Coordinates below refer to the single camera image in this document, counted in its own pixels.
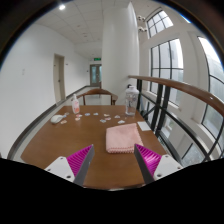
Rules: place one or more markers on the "tall white-framed window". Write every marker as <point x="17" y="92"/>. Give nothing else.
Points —
<point x="166" y="66"/>

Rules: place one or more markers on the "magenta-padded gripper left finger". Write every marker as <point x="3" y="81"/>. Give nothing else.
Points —
<point x="71" y="165"/>

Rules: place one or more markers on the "clear plastic water bottle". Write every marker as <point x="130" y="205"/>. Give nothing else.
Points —
<point x="131" y="101"/>

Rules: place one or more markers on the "white side door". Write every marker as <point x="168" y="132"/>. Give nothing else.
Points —
<point x="59" y="78"/>

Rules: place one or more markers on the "pink towel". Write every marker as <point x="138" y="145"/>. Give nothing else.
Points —
<point x="122" y="138"/>

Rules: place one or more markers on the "white computer mouse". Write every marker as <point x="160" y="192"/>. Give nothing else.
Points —
<point x="56" y="119"/>

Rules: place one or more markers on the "large curved side window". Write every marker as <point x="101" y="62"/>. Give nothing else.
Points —
<point x="215" y="86"/>

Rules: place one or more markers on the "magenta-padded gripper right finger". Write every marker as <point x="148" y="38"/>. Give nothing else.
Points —
<point x="155" y="163"/>

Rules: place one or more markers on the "arched white-framed window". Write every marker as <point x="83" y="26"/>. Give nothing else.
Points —
<point x="159" y="22"/>

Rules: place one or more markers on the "small sticker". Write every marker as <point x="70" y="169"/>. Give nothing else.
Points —
<point x="79" y="115"/>
<point x="106" y="115"/>
<point x="77" y="119"/>
<point x="108" y="118"/>
<point x="117" y="116"/>
<point x="121" y="122"/>
<point x="96" y="114"/>
<point x="103" y="121"/>
<point x="67" y="114"/>
<point x="87" y="114"/>
<point x="63" y="122"/>

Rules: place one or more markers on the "wooden handrail black railing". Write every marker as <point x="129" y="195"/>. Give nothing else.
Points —
<point x="186" y="88"/>

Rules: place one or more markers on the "round ceiling light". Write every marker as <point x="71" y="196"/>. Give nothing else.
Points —
<point x="62" y="7"/>

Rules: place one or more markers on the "glass double door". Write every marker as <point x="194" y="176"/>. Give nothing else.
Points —
<point x="95" y="75"/>

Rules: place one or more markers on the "white paper sheet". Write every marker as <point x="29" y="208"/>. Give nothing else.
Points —
<point x="144" y="126"/>

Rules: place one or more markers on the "brown wooden chair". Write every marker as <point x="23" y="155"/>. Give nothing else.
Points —
<point x="97" y="91"/>

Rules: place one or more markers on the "hand sanitizer pump bottle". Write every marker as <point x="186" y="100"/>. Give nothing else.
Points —
<point x="75" y="106"/>

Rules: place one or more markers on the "green exit sign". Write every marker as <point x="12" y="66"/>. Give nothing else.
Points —
<point x="97" y="59"/>

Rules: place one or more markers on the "white security camera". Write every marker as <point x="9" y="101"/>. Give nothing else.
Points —
<point x="141" y="17"/>
<point x="143" y="29"/>

